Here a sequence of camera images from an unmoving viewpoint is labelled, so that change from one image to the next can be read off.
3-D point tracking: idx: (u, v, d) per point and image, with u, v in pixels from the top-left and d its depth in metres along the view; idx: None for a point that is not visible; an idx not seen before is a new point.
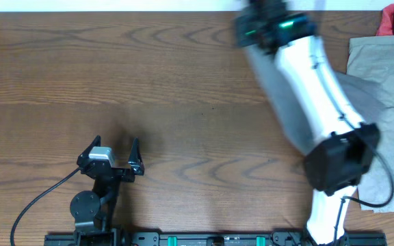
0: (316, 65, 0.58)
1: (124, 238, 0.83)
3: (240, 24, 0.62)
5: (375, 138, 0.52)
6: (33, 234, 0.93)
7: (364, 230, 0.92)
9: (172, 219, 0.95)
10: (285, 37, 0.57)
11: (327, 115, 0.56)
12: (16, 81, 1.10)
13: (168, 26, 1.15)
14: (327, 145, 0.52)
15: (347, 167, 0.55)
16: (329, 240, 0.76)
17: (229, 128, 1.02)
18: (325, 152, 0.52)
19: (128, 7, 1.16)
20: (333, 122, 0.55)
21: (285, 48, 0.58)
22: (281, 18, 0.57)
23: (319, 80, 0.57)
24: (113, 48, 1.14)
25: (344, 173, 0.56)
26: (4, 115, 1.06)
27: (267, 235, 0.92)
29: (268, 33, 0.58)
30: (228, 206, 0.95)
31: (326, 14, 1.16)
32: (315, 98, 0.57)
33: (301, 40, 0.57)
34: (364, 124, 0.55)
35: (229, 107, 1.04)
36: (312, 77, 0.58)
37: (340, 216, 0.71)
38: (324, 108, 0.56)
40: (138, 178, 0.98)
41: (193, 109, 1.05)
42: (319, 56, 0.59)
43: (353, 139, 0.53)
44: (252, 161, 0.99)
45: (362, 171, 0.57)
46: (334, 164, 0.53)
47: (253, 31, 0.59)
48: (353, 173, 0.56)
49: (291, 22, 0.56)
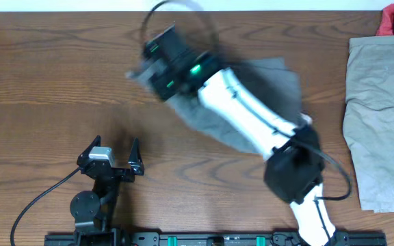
0: (235, 96, 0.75)
1: (124, 238, 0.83)
3: (161, 79, 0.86)
5: (308, 140, 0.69)
6: (34, 234, 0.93)
7: (364, 230, 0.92)
9: (172, 219, 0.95)
10: (197, 81, 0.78)
11: (262, 133, 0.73)
12: (16, 81, 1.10)
13: (169, 26, 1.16)
14: (274, 160, 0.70)
15: (303, 173, 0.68)
16: (324, 239, 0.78)
17: (228, 128, 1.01)
18: (274, 165, 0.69)
19: (128, 7, 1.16)
20: (267, 137, 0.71)
21: (203, 89, 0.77)
22: (185, 69, 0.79)
23: (241, 107, 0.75)
24: (113, 48, 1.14)
25: (303, 179, 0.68)
26: (4, 115, 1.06)
27: (267, 235, 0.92)
29: (182, 83, 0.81)
30: (228, 207, 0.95)
31: (326, 14, 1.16)
32: (247, 122, 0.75)
33: (213, 79, 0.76)
34: (295, 129, 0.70)
35: None
36: (236, 105, 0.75)
37: (323, 216, 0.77)
38: (257, 129, 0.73)
40: (138, 178, 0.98)
41: None
42: (234, 87, 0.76)
43: (295, 147, 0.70)
44: (252, 161, 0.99)
45: (319, 171, 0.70)
46: (288, 173, 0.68)
47: (171, 83, 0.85)
48: (310, 173, 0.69)
49: (195, 68, 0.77)
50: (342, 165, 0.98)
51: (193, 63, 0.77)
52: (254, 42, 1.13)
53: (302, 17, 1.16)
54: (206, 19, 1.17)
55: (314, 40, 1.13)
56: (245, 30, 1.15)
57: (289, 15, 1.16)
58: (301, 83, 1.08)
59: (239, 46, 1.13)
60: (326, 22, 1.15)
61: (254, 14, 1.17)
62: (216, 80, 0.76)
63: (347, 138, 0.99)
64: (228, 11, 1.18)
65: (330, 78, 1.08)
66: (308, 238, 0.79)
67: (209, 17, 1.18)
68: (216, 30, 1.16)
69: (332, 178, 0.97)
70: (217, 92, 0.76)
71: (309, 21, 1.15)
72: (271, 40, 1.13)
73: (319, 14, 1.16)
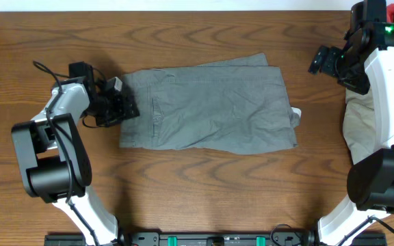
0: None
1: (83, 109, 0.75)
3: (330, 57, 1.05)
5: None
6: (34, 234, 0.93)
7: (365, 230, 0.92)
9: (172, 219, 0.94)
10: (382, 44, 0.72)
11: None
12: (16, 81, 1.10)
13: (168, 26, 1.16)
14: (386, 154, 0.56)
15: (391, 190, 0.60)
16: (336, 242, 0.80)
17: (225, 130, 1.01)
18: (382, 159, 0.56)
19: (128, 7, 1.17)
20: None
21: (382, 50, 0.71)
22: (380, 24, 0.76)
23: None
24: (112, 47, 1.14)
25: (386, 194, 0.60)
26: (4, 115, 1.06)
27: (267, 235, 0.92)
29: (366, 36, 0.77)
30: (228, 206, 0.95)
31: (325, 15, 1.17)
32: (393, 104, 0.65)
33: None
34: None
35: (226, 107, 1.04)
36: None
37: (357, 231, 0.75)
38: None
40: (138, 178, 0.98)
41: (193, 108, 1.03)
42: None
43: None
44: (252, 162, 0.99)
45: None
46: (384, 175, 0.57)
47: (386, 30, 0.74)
48: (393, 202, 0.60)
49: (390, 29, 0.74)
50: (341, 165, 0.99)
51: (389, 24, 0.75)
52: (254, 42, 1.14)
53: (302, 18, 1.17)
54: (206, 19, 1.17)
55: (314, 40, 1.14)
56: (245, 30, 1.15)
57: (289, 15, 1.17)
58: (301, 83, 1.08)
59: (239, 46, 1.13)
60: (326, 22, 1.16)
61: (254, 14, 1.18)
62: None
63: (348, 139, 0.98)
64: (228, 11, 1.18)
65: (330, 78, 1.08)
66: (325, 235, 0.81)
67: (209, 16, 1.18)
68: (216, 29, 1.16)
69: (332, 179, 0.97)
70: (392, 60, 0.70)
71: (309, 21, 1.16)
72: (271, 40, 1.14)
73: (318, 14, 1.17)
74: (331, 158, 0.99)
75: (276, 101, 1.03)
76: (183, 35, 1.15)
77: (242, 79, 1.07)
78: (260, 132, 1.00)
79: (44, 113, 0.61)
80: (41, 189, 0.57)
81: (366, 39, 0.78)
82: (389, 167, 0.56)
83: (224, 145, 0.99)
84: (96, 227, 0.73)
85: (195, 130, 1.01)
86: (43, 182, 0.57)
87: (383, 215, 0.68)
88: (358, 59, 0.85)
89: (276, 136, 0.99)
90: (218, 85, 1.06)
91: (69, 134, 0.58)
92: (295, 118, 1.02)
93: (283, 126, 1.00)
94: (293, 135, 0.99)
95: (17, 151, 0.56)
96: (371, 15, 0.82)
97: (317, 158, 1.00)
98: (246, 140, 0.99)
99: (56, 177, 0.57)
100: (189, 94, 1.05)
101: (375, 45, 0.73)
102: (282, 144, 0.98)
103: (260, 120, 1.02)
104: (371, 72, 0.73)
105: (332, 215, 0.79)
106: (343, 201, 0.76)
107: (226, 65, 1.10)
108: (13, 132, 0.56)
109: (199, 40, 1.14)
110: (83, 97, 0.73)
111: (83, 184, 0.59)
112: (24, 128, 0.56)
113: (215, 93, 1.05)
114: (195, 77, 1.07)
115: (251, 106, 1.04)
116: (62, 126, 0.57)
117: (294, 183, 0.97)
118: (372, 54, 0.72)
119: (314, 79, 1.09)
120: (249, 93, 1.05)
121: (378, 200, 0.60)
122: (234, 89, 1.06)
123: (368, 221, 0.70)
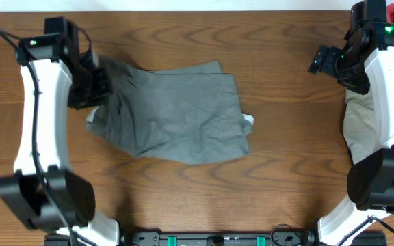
0: None
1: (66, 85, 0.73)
3: (330, 57, 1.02)
5: None
6: (34, 234, 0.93)
7: (365, 230, 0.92)
9: (172, 219, 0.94)
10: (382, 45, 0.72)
11: None
12: (16, 81, 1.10)
13: (168, 26, 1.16)
14: (387, 154, 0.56)
15: (392, 189, 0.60)
16: (336, 242, 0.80)
17: (176, 141, 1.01)
18: (382, 160, 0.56)
19: (128, 7, 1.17)
20: None
21: (382, 50, 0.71)
22: (381, 24, 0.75)
23: None
24: (112, 48, 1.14)
25: (386, 194, 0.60)
26: (3, 115, 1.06)
27: (267, 235, 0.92)
29: (366, 36, 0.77)
30: (228, 207, 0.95)
31: (325, 14, 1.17)
32: (393, 104, 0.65)
33: None
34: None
35: (178, 117, 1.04)
36: None
37: (358, 231, 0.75)
38: None
40: (138, 178, 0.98)
41: (144, 118, 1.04)
42: None
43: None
44: (252, 161, 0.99)
45: None
46: (384, 176, 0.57)
47: (386, 30, 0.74)
48: (393, 203, 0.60)
49: (390, 29, 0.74)
50: (341, 165, 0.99)
51: (390, 24, 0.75)
52: (254, 42, 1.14)
53: (302, 18, 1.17)
54: (206, 19, 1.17)
55: (314, 40, 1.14)
56: (245, 30, 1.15)
57: (289, 16, 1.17)
58: (301, 83, 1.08)
59: (239, 46, 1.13)
60: (326, 22, 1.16)
61: (254, 14, 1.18)
62: None
63: (348, 139, 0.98)
64: (228, 11, 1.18)
65: (330, 79, 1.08)
66: (324, 235, 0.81)
67: (209, 16, 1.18)
68: (216, 29, 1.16)
69: (332, 178, 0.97)
70: (392, 60, 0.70)
71: (309, 21, 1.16)
72: (271, 40, 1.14)
73: (318, 14, 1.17)
74: (331, 159, 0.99)
75: (228, 109, 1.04)
76: (183, 35, 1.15)
77: (195, 87, 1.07)
78: (211, 142, 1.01)
79: (30, 157, 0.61)
80: (46, 226, 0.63)
81: (366, 39, 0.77)
82: (388, 168, 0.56)
83: (173, 156, 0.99)
84: (94, 236, 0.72)
85: (146, 140, 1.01)
86: (45, 225, 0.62)
87: (383, 214, 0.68)
88: (358, 60, 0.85)
89: (226, 144, 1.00)
90: (172, 93, 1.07)
91: (62, 192, 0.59)
92: (247, 125, 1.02)
93: (234, 134, 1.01)
94: (244, 143, 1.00)
95: (14, 208, 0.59)
96: (372, 15, 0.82)
97: (317, 158, 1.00)
98: (197, 149, 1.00)
99: (57, 221, 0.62)
100: (141, 102, 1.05)
101: (375, 45, 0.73)
102: (234, 152, 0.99)
103: (213, 128, 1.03)
104: (371, 73, 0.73)
105: (332, 215, 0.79)
106: (343, 201, 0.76)
107: (182, 73, 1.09)
108: (3, 191, 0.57)
109: (199, 40, 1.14)
110: (61, 76, 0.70)
111: (83, 222, 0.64)
112: (15, 190, 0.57)
113: (168, 103, 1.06)
114: (149, 86, 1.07)
115: (204, 114, 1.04)
116: (56, 186, 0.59)
117: (294, 183, 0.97)
118: (373, 54, 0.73)
119: (314, 79, 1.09)
120: (202, 102, 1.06)
121: (379, 200, 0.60)
122: (187, 98, 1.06)
123: (368, 220, 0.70)
